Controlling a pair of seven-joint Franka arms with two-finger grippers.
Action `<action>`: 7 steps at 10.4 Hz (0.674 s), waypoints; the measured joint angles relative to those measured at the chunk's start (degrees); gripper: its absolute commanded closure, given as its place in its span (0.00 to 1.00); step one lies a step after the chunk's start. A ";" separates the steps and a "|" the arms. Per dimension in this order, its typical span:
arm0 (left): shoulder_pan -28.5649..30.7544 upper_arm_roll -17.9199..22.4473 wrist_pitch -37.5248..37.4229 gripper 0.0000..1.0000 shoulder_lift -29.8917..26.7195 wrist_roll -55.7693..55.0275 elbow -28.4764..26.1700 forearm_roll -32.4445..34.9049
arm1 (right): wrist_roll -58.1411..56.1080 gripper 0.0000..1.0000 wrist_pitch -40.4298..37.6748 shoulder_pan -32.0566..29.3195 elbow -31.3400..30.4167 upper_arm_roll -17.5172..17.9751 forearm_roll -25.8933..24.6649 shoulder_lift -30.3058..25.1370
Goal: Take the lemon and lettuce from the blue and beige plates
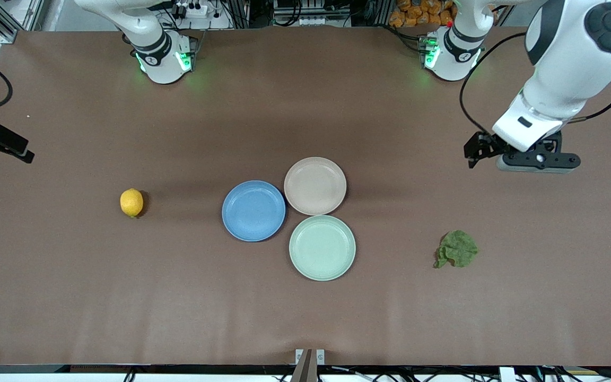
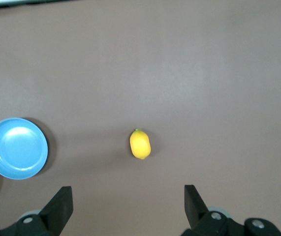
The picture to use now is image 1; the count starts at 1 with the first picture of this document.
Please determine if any white power strip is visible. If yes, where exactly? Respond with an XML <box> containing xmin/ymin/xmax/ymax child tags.
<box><xmin>170</xmin><ymin>2</ymin><xmax>210</xmax><ymax>19</ymax></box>

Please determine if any green lettuce leaf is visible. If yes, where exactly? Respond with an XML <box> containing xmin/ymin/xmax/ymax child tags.
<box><xmin>433</xmin><ymin>230</ymin><xmax>479</xmax><ymax>269</ymax></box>

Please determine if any white electronics box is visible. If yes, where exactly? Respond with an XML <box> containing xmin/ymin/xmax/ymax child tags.
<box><xmin>296</xmin><ymin>15</ymin><xmax>339</xmax><ymax>27</ymax></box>

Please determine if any bag of orange items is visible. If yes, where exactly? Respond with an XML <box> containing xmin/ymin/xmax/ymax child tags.
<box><xmin>389</xmin><ymin>0</ymin><xmax>457</xmax><ymax>27</ymax></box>

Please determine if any metal table bracket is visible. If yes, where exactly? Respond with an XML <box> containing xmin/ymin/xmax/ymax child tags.
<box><xmin>295</xmin><ymin>349</ymin><xmax>326</xmax><ymax>382</ymax></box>

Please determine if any yellow lemon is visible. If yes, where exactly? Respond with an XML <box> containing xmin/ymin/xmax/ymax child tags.
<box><xmin>120</xmin><ymin>188</ymin><xmax>144</xmax><ymax>218</ymax></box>

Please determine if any pale green plate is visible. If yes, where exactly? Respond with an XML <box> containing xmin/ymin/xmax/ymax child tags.
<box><xmin>289</xmin><ymin>215</ymin><xmax>356</xmax><ymax>281</ymax></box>

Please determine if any blue plate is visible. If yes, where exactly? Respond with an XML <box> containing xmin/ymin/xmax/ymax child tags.
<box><xmin>222</xmin><ymin>180</ymin><xmax>286</xmax><ymax>242</ymax></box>

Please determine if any aluminium frame rail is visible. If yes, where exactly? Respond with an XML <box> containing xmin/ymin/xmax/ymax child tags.
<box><xmin>0</xmin><ymin>0</ymin><xmax>46</xmax><ymax>44</ymax></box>

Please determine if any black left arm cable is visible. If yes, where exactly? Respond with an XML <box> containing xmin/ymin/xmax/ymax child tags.
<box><xmin>459</xmin><ymin>32</ymin><xmax>529</xmax><ymax>137</ymax></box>

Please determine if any beige plate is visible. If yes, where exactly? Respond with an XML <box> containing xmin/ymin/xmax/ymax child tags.
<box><xmin>284</xmin><ymin>157</ymin><xmax>347</xmax><ymax>216</ymax></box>

